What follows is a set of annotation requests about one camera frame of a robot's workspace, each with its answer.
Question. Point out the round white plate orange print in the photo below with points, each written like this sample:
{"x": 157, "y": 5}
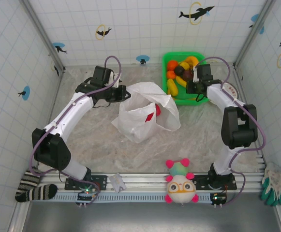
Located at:
{"x": 232, "y": 89}

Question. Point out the dark brown fake fruit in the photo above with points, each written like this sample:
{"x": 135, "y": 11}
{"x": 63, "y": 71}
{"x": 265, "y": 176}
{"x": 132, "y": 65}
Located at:
{"x": 179, "y": 70}

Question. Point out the yellow oblong fake fruit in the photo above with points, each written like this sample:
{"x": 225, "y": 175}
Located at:
{"x": 181, "y": 81}

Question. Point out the aluminium frame post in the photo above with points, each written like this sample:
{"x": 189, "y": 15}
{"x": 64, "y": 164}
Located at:
{"x": 251, "y": 36}
{"x": 44, "y": 36}

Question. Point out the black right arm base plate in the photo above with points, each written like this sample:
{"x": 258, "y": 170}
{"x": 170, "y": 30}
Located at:
{"x": 200, "y": 180}

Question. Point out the aluminium mounting rail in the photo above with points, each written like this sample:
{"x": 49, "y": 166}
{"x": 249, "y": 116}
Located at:
{"x": 142, "y": 180}

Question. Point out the large orange fake fruit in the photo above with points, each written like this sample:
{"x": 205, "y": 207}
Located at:
{"x": 172, "y": 65}

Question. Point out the black white striped sock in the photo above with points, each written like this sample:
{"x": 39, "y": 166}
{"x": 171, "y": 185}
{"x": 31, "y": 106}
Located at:
{"x": 34, "y": 193}

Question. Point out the green plastic basket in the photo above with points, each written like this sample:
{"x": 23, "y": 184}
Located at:
{"x": 203, "y": 102}

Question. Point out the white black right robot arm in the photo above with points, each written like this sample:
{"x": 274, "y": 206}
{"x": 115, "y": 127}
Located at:
{"x": 238, "y": 125}

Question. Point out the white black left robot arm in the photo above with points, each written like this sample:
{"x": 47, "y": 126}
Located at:
{"x": 65, "y": 118}

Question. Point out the yellow fake lemon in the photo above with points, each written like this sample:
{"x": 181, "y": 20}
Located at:
{"x": 185, "y": 64}

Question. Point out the white translucent plastic bag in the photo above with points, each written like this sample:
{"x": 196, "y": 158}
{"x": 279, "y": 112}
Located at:
{"x": 135, "y": 125}

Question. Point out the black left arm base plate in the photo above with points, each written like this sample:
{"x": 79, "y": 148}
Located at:
{"x": 99, "y": 181}

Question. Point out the green white work glove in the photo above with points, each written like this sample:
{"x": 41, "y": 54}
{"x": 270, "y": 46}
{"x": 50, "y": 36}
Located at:
{"x": 274, "y": 183}

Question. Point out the purple fake fruit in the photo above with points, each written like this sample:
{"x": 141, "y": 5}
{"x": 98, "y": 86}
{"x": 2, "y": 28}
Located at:
{"x": 187, "y": 75}

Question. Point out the round plush toy with glasses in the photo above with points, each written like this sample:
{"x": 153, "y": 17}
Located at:
{"x": 181, "y": 186}

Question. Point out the small white card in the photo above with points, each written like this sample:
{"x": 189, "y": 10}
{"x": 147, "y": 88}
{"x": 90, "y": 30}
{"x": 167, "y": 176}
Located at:
{"x": 117, "y": 183}

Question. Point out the small orange fake fruit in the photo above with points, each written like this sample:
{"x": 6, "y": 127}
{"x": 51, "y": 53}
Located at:
{"x": 171, "y": 74}

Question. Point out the large yellow fake banana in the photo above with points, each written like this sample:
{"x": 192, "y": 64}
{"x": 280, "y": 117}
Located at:
{"x": 193, "y": 60}

